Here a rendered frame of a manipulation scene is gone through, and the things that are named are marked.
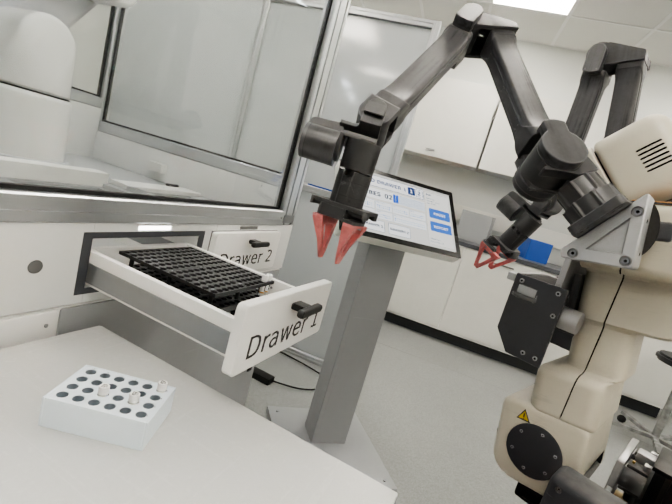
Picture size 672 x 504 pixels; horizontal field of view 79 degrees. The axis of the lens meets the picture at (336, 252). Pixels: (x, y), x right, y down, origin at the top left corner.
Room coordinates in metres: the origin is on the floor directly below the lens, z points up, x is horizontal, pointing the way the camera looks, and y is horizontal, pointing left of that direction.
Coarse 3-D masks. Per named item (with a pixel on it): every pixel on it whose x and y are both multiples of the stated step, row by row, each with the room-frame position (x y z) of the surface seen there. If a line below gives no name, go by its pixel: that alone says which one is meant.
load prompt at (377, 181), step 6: (372, 180) 1.60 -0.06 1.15; (378, 180) 1.61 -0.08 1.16; (384, 180) 1.63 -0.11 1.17; (390, 180) 1.64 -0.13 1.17; (378, 186) 1.59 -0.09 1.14; (384, 186) 1.61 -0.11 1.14; (390, 186) 1.62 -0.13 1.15; (396, 186) 1.64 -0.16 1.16; (402, 186) 1.65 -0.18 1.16; (408, 186) 1.67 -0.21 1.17; (402, 192) 1.63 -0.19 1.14; (408, 192) 1.65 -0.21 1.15; (414, 192) 1.67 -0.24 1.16; (420, 192) 1.68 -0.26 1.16; (420, 198) 1.66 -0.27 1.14
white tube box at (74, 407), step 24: (72, 384) 0.46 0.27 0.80; (96, 384) 0.48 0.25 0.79; (120, 384) 0.48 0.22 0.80; (144, 384) 0.50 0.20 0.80; (48, 408) 0.42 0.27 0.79; (72, 408) 0.42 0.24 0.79; (96, 408) 0.43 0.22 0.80; (120, 408) 0.44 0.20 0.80; (144, 408) 0.45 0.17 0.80; (168, 408) 0.50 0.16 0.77; (72, 432) 0.42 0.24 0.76; (96, 432) 0.42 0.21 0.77; (120, 432) 0.43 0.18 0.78; (144, 432) 0.43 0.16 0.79
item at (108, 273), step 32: (96, 256) 0.67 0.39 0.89; (96, 288) 0.67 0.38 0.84; (128, 288) 0.64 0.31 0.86; (160, 288) 0.62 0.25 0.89; (256, 288) 0.83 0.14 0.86; (288, 288) 0.80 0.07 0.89; (160, 320) 0.61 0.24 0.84; (192, 320) 0.58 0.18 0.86; (224, 320) 0.57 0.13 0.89; (224, 352) 0.56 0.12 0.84
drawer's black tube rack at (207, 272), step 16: (128, 256) 0.69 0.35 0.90; (144, 256) 0.71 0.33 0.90; (160, 256) 0.74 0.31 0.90; (176, 256) 0.77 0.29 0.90; (192, 256) 0.80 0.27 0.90; (208, 256) 0.83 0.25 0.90; (144, 272) 0.71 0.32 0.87; (160, 272) 0.67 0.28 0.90; (176, 272) 0.68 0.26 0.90; (192, 272) 0.70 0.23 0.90; (208, 272) 0.73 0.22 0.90; (224, 272) 0.75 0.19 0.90; (240, 272) 0.78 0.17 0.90; (176, 288) 0.68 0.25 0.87; (192, 288) 0.70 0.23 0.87; (208, 288) 0.64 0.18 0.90; (224, 304) 0.67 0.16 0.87
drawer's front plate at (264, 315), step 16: (304, 288) 0.70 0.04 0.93; (320, 288) 0.75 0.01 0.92; (240, 304) 0.54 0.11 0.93; (256, 304) 0.56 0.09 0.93; (272, 304) 0.60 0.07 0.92; (288, 304) 0.65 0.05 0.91; (240, 320) 0.54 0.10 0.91; (256, 320) 0.56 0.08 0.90; (272, 320) 0.61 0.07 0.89; (288, 320) 0.66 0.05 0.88; (320, 320) 0.80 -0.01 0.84; (240, 336) 0.53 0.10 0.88; (272, 336) 0.62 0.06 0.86; (304, 336) 0.74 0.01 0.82; (240, 352) 0.54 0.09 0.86; (256, 352) 0.59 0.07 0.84; (272, 352) 0.64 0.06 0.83; (224, 368) 0.54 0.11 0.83; (240, 368) 0.55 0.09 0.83
